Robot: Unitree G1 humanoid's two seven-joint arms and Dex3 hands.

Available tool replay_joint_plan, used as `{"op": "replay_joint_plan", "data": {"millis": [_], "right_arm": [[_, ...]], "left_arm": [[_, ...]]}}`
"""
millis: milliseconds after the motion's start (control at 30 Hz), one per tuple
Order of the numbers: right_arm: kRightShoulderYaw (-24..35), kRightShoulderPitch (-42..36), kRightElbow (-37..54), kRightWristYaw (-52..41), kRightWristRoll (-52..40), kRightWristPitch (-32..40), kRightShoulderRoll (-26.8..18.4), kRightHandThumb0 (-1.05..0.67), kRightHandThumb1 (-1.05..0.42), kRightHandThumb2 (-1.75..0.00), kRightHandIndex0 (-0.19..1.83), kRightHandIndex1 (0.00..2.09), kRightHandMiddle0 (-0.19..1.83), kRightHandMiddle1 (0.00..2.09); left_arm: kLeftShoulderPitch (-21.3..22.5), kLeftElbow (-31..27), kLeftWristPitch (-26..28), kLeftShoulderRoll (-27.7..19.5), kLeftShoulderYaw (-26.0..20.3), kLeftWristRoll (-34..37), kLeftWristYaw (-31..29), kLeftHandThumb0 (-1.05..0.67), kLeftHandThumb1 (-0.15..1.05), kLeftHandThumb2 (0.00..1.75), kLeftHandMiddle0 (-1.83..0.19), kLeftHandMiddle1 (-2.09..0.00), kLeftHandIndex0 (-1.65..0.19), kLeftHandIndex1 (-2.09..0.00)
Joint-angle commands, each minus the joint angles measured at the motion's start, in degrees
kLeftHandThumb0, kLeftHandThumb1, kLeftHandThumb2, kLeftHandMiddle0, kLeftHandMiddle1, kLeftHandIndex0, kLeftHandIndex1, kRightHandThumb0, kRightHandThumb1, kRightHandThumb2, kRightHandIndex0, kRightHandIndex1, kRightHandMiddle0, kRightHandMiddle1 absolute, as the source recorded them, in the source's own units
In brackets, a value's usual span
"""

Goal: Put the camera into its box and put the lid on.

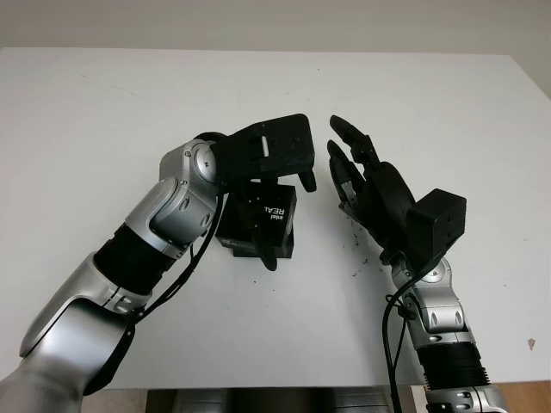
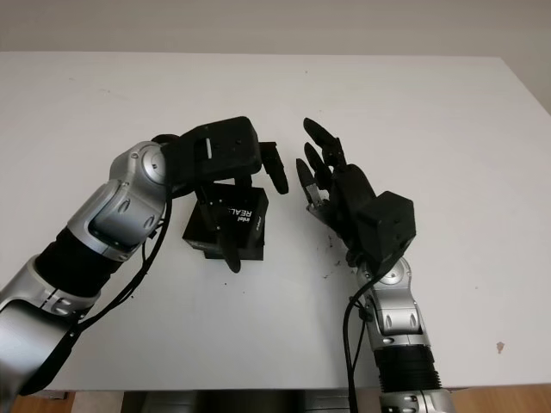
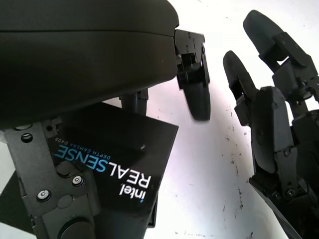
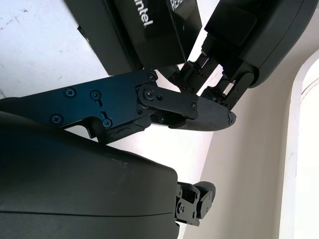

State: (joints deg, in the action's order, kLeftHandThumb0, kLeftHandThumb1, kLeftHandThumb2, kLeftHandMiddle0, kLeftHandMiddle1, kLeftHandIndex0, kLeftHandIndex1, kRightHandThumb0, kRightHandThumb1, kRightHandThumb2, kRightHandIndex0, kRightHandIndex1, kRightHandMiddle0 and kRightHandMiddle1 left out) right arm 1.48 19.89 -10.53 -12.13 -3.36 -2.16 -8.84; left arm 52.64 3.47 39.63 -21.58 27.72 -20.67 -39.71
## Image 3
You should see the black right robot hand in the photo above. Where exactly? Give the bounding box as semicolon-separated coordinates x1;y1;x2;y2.
222;9;319;239

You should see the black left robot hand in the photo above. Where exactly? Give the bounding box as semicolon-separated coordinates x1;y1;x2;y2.
0;0;212;239

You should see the black RealSense box lid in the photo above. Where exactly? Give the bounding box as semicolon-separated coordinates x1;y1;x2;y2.
48;101;180;239

